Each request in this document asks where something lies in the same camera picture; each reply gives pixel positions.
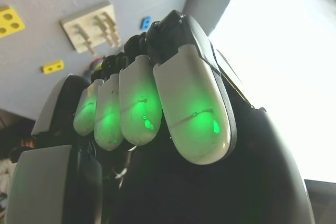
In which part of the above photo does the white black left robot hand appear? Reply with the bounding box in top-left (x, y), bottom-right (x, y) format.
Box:
top-left (6, 9), bottom-right (316, 224)

